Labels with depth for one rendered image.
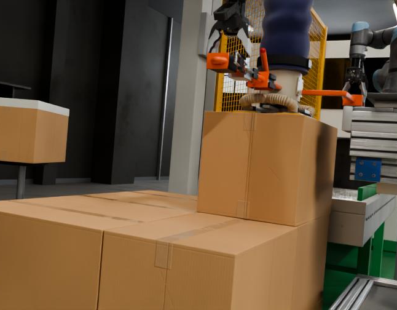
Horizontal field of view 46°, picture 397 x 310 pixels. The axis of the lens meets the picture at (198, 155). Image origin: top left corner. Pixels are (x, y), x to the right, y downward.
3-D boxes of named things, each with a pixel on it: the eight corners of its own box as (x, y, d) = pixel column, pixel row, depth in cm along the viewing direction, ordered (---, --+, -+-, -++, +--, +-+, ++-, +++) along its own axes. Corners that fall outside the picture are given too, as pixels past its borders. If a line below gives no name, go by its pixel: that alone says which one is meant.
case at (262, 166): (251, 202, 238) (257, 124, 238) (330, 213, 220) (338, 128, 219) (196, 211, 185) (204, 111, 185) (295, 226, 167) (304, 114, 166)
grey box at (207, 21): (209, 60, 352) (212, 20, 352) (215, 59, 350) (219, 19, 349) (196, 54, 334) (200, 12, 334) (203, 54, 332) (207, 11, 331)
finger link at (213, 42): (213, 60, 157) (230, 37, 155) (205, 56, 152) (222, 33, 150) (207, 55, 159) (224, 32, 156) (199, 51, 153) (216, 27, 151)
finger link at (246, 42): (262, 54, 150) (248, 31, 152) (255, 50, 144) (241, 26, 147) (254, 60, 151) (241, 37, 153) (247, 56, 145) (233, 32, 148)
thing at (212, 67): (217, 73, 156) (218, 58, 156) (237, 73, 153) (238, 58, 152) (206, 68, 148) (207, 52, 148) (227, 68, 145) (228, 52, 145)
